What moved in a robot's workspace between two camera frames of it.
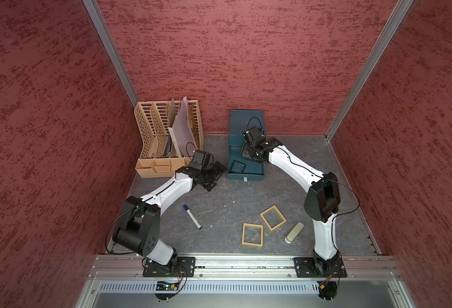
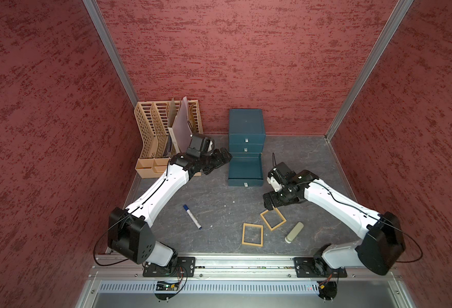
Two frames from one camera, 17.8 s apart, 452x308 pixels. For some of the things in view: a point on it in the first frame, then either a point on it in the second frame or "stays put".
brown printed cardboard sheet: (173, 113) stays put
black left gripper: (217, 174) to (219, 161)
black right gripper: (245, 152) to (277, 202)
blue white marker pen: (192, 216) stays put
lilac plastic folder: (183, 132) stays put
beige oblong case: (295, 232) stays put
